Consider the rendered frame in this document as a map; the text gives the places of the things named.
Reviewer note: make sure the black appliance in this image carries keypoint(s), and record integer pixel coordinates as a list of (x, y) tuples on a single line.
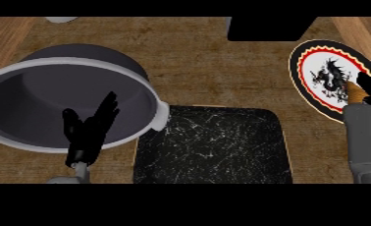
[(270, 28)]

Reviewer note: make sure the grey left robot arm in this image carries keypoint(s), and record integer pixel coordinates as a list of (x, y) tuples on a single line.
[(80, 173)]

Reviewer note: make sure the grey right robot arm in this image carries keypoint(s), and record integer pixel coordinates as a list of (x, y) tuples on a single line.
[(359, 138)]

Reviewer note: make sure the dragon print plate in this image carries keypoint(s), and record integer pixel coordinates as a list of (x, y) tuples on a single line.
[(317, 72)]

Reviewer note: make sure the black speckled tray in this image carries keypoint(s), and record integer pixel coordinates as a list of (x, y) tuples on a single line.
[(212, 144)]

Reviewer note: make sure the large grey pot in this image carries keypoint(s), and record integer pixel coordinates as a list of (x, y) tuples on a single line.
[(53, 105)]

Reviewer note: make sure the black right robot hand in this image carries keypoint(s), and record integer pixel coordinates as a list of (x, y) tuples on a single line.
[(365, 84)]

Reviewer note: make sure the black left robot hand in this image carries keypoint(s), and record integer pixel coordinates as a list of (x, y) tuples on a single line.
[(88, 131)]

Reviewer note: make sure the pale grey round object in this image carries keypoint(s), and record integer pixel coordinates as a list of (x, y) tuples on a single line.
[(60, 19)]

